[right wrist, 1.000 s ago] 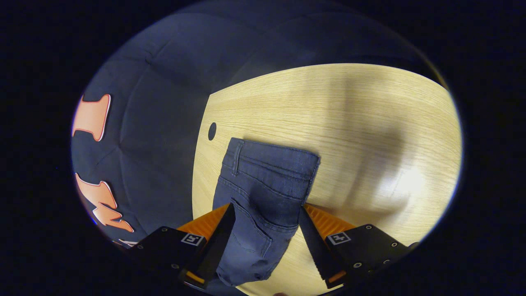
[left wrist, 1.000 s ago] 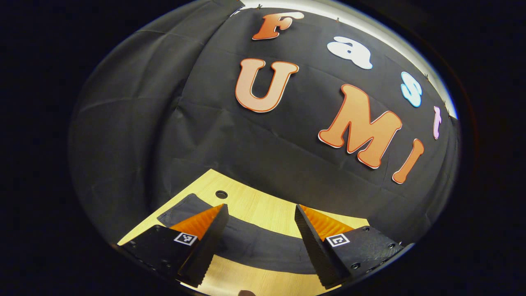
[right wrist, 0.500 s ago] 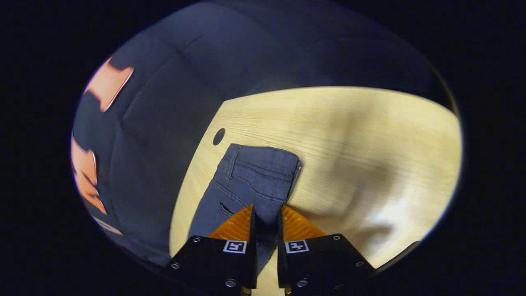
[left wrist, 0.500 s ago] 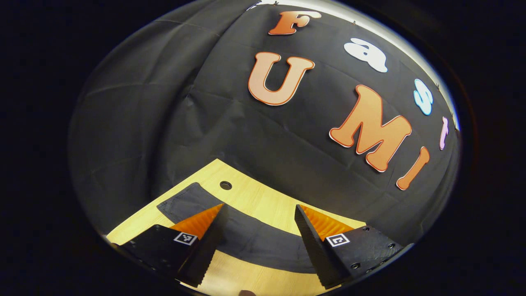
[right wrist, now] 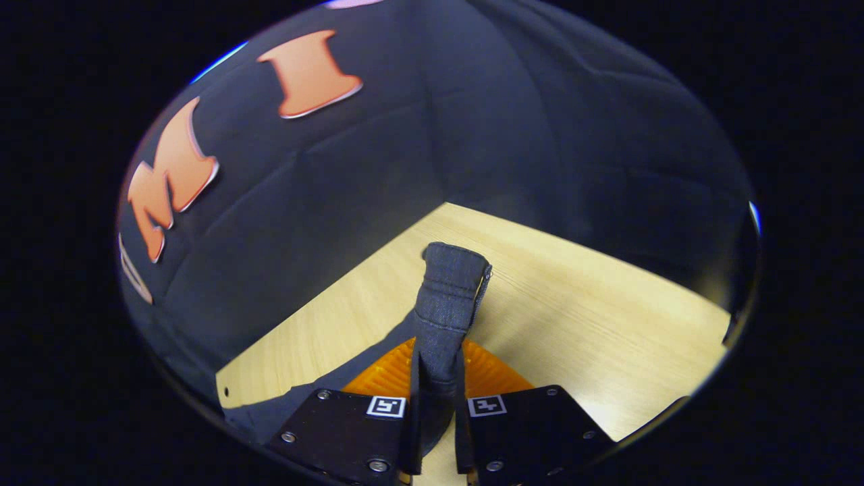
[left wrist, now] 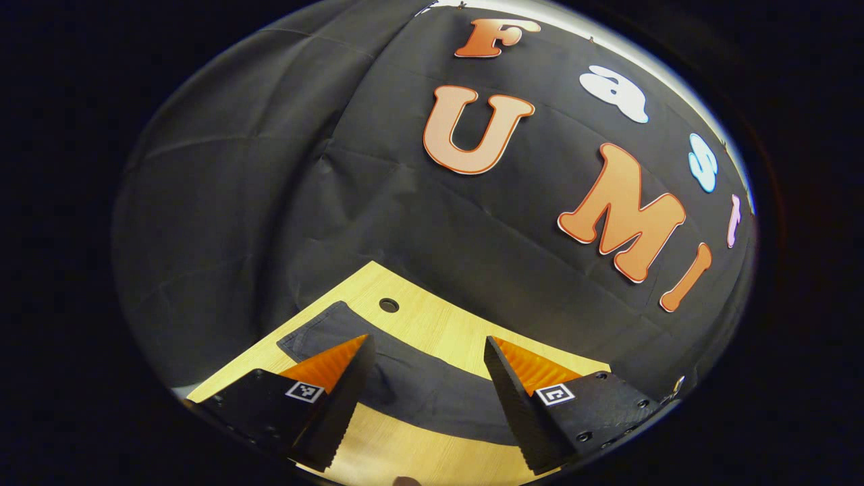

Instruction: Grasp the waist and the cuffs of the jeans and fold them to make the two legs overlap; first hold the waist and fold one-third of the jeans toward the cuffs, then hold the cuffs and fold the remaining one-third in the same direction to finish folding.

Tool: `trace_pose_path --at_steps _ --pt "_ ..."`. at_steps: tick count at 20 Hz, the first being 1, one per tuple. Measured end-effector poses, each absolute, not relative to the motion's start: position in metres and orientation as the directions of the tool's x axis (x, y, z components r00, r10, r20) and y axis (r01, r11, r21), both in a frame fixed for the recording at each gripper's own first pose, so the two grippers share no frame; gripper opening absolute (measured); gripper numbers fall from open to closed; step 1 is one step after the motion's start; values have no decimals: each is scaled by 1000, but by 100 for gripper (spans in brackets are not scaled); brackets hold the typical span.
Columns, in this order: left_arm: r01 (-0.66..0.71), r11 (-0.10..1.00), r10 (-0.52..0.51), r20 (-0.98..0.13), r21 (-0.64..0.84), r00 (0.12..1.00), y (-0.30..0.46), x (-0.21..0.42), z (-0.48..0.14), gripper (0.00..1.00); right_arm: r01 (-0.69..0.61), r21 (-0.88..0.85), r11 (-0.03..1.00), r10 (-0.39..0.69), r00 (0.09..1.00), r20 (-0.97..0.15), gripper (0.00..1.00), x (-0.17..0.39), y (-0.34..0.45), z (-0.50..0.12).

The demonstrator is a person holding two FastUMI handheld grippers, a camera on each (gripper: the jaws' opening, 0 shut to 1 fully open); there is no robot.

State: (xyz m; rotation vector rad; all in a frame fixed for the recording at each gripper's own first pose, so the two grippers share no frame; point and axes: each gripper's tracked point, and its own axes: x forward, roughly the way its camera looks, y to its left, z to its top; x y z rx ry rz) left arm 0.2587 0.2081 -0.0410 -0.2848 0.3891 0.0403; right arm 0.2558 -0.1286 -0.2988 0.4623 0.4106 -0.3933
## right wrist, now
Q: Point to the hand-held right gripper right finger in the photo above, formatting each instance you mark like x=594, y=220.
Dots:
x=533, y=432

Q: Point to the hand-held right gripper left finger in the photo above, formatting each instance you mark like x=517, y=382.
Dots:
x=337, y=432

